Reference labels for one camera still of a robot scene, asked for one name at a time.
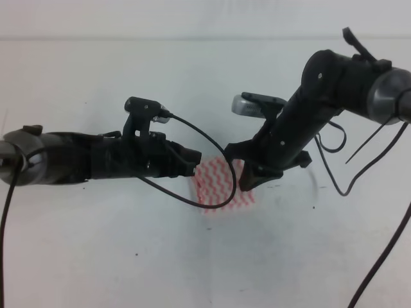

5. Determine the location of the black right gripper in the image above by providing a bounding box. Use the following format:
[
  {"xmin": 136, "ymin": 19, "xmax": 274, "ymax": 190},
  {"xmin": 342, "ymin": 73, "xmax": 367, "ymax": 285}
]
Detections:
[{"xmin": 225, "ymin": 92, "xmax": 324, "ymax": 191}]

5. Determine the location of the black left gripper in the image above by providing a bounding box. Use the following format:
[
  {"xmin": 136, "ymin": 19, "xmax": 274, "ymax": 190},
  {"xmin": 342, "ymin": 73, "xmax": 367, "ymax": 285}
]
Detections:
[{"xmin": 89, "ymin": 132, "xmax": 202, "ymax": 179}]

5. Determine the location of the pink white wavy towel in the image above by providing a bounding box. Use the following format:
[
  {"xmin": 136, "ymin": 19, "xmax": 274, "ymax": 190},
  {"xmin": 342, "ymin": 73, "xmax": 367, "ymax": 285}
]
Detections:
[{"xmin": 191, "ymin": 157, "xmax": 257, "ymax": 216}]

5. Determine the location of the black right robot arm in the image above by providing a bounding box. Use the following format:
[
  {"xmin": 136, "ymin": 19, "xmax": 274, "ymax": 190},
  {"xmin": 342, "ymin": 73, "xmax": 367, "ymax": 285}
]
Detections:
[{"xmin": 225, "ymin": 28, "xmax": 410, "ymax": 191}]

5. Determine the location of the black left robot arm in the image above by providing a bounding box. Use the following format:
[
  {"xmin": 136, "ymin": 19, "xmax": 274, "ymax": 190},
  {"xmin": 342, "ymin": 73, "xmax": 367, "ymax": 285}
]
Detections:
[{"xmin": 1, "ymin": 125, "xmax": 202, "ymax": 186}]

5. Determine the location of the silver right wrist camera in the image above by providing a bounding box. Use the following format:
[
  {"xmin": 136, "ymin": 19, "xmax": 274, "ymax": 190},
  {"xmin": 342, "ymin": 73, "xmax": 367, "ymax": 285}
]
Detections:
[{"xmin": 231, "ymin": 92, "xmax": 288, "ymax": 124}]

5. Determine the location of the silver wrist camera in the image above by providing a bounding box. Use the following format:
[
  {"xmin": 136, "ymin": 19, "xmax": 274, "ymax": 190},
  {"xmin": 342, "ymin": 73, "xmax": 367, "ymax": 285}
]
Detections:
[
  {"xmin": 231, "ymin": 92, "xmax": 288, "ymax": 124},
  {"xmin": 123, "ymin": 97, "xmax": 171, "ymax": 140}
]

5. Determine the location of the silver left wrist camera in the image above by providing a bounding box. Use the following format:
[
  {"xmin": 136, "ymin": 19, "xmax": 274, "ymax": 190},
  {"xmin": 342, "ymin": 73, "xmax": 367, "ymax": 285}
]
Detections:
[{"xmin": 123, "ymin": 97, "xmax": 171, "ymax": 140}]

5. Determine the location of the black right camera cable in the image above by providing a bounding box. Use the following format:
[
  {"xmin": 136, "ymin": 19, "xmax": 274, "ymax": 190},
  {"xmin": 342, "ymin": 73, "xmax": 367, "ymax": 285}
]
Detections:
[{"xmin": 314, "ymin": 120, "xmax": 411, "ymax": 308}]

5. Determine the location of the black camera cable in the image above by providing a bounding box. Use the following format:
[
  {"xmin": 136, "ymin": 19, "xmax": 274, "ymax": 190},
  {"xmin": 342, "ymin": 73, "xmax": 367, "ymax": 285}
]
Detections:
[
  {"xmin": 314, "ymin": 120, "xmax": 411, "ymax": 308},
  {"xmin": 0, "ymin": 112, "xmax": 241, "ymax": 308}
]

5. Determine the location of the black left camera cable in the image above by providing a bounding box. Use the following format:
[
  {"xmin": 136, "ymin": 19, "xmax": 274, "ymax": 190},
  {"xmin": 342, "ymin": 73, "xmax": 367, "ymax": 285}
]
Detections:
[{"xmin": 0, "ymin": 112, "xmax": 241, "ymax": 308}]

